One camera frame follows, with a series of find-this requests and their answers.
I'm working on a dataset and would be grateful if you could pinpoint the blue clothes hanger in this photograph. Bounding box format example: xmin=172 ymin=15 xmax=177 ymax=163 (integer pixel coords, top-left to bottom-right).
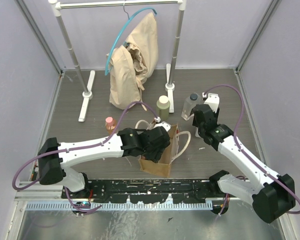
xmin=104 ymin=7 xmax=158 ymax=76

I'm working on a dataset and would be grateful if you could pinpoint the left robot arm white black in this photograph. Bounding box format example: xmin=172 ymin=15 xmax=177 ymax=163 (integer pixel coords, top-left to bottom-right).
xmin=38 ymin=122 xmax=171 ymax=198

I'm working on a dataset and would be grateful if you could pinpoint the pink cap amber bottle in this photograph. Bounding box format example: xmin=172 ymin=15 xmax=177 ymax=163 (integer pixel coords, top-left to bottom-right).
xmin=105 ymin=116 xmax=117 ymax=135

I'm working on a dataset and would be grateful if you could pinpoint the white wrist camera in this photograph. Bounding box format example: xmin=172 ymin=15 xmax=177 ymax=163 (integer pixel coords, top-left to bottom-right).
xmin=202 ymin=92 xmax=220 ymax=113
xmin=153 ymin=117 xmax=171 ymax=132

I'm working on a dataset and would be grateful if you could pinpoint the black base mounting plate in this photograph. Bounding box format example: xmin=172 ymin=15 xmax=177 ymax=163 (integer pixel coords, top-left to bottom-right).
xmin=68 ymin=178 xmax=226 ymax=204

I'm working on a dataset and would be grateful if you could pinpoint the cream lid green jar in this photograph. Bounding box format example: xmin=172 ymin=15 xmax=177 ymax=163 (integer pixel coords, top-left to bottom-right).
xmin=156 ymin=95 xmax=170 ymax=121

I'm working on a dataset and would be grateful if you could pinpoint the white bottle grey cap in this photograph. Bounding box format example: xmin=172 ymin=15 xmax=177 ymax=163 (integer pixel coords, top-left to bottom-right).
xmin=195 ymin=127 xmax=204 ymax=138

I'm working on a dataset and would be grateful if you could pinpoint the white slotted cable duct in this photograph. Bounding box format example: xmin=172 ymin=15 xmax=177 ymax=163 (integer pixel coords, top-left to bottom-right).
xmin=25 ymin=200 xmax=213 ymax=211

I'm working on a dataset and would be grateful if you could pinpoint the dark cap clear bottle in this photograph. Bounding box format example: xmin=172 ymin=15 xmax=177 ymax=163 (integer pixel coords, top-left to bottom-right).
xmin=181 ymin=92 xmax=202 ymax=121

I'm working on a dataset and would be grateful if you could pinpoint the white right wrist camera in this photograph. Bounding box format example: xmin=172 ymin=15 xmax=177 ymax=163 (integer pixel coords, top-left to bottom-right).
xmin=202 ymin=92 xmax=220 ymax=113

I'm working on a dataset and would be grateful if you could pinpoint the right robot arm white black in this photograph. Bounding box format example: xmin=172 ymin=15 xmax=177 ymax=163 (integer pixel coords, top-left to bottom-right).
xmin=192 ymin=104 xmax=296 ymax=224

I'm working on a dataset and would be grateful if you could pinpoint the white metal clothes rack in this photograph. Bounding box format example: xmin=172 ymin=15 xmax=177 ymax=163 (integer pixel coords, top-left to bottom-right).
xmin=48 ymin=0 xmax=187 ymax=123

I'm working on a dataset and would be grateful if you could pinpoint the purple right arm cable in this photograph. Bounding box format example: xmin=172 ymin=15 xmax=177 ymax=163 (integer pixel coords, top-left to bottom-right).
xmin=203 ymin=84 xmax=300 ymax=216

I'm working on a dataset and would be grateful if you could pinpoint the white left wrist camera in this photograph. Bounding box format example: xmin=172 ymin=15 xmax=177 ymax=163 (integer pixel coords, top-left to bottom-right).
xmin=153 ymin=117 xmax=171 ymax=132

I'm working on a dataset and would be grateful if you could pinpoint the small green led board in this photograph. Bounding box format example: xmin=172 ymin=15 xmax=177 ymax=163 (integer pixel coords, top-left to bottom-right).
xmin=74 ymin=201 xmax=91 ymax=209

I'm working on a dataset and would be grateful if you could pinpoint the canvas tote bag with handles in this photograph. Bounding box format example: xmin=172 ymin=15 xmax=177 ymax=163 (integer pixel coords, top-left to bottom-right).
xmin=138 ymin=124 xmax=192 ymax=178

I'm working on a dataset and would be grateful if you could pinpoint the beige cloth garment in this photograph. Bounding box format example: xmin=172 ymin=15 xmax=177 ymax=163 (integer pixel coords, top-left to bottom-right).
xmin=107 ymin=12 xmax=159 ymax=110

